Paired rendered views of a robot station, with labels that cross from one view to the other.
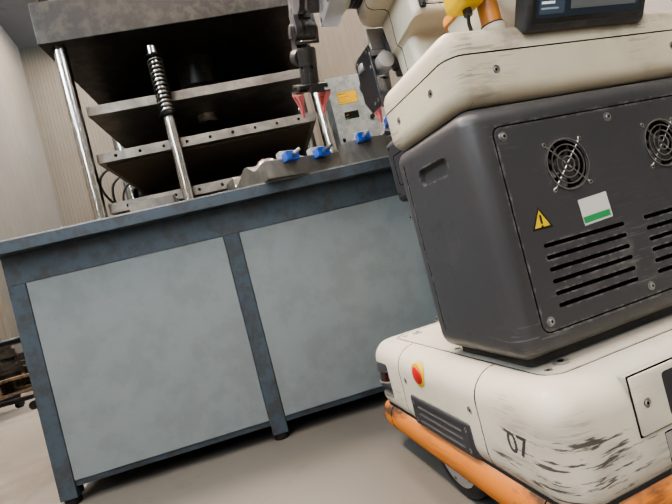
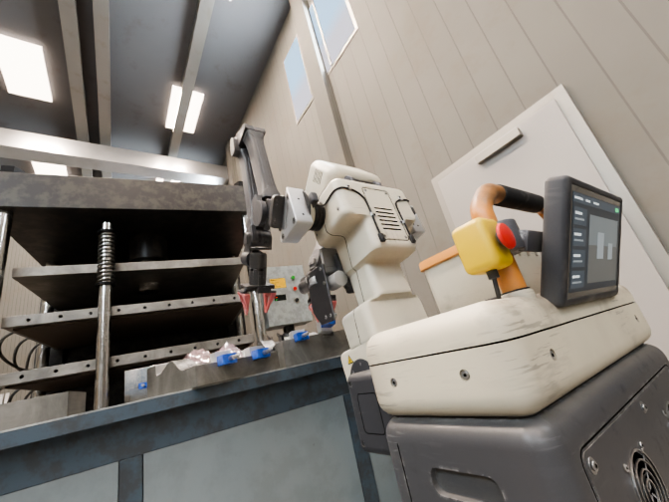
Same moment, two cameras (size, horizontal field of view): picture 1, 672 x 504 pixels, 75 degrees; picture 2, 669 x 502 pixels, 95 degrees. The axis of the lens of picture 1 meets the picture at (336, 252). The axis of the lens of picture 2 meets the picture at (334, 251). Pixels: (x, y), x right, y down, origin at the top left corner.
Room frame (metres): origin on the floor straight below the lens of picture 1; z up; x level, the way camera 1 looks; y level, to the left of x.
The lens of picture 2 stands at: (0.38, 0.03, 0.78)
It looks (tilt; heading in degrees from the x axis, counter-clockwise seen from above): 19 degrees up; 340
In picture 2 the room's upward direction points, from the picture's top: 13 degrees counter-clockwise
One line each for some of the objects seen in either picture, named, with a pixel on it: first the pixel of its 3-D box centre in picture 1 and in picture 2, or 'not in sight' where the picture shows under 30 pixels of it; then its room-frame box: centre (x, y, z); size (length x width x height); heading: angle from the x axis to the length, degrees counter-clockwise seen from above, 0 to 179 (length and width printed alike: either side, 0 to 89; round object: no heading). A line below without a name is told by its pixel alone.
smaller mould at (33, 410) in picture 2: (160, 212); (45, 409); (1.60, 0.59, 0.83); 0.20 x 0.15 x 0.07; 9
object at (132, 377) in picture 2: not in sight; (159, 384); (2.45, 0.46, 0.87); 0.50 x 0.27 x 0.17; 9
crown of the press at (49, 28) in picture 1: (197, 72); (148, 248); (2.52, 0.52, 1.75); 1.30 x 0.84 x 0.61; 99
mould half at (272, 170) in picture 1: (278, 177); (207, 369); (1.61, 0.14, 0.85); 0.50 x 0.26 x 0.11; 26
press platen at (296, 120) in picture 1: (218, 156); (149, 322); (2.57, 0.53, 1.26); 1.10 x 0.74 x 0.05; 99
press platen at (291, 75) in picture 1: (208, 115); (149, 284); (2.58, 0.53, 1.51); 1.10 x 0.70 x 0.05; 99
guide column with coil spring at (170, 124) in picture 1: (183, 174); (103, 344); (2.16, 0.64, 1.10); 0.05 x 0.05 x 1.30
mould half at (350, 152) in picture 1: (365, 159); (296, 349); (1.75, -0.20, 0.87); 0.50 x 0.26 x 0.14; 9
